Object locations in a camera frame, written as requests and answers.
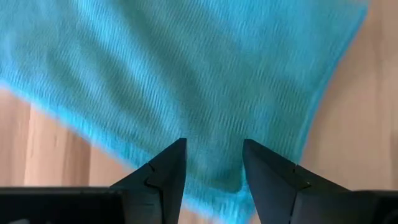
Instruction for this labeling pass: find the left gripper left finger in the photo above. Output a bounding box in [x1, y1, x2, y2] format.
[0, 138, 187, 224]

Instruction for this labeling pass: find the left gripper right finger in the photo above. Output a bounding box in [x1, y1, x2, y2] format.
[243, 139, 398, 224]

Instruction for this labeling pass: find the teal microfiber towel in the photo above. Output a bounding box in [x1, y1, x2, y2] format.
[0, 0, 369, 224]

